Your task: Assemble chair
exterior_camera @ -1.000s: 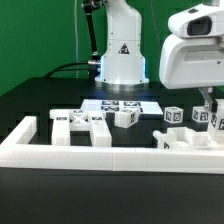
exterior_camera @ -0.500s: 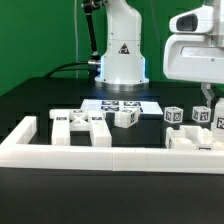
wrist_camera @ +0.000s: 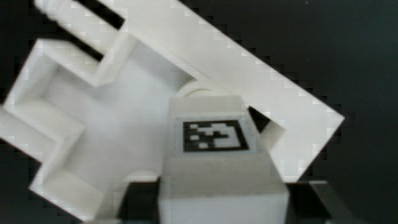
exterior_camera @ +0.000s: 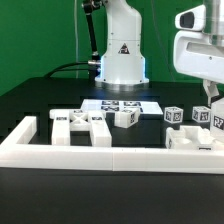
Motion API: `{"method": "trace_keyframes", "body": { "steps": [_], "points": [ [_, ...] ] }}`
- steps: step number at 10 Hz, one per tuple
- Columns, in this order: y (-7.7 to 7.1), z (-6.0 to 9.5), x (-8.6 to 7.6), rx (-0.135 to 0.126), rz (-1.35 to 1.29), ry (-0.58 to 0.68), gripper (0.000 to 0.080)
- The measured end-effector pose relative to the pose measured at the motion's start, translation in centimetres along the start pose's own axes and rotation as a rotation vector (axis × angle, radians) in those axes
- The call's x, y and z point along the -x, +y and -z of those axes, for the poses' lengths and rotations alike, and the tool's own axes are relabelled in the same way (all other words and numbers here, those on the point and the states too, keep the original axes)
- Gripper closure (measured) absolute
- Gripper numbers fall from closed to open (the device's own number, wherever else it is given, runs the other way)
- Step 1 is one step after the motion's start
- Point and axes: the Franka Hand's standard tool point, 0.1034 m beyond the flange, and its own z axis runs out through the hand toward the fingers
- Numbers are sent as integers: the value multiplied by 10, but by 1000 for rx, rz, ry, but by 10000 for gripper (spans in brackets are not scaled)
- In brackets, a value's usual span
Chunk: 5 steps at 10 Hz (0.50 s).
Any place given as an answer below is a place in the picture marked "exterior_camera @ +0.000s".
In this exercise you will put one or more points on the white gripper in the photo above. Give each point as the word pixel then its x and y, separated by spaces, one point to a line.
pixel 193 55

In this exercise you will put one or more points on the white chair seat part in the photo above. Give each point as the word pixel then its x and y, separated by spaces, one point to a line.
pixel 192 138

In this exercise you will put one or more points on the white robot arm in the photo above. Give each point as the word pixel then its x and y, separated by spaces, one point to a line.
pixel 122 66

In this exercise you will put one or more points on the white chair back part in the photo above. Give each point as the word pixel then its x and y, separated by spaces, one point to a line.
pixel 66 121

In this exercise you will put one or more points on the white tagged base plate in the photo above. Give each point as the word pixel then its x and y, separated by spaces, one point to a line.
pixel 98 106

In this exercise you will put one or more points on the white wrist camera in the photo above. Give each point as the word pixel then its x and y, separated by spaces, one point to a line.
pixel 192 19

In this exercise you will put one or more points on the white U-shaped fence frame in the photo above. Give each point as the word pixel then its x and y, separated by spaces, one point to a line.
pixel 17 151

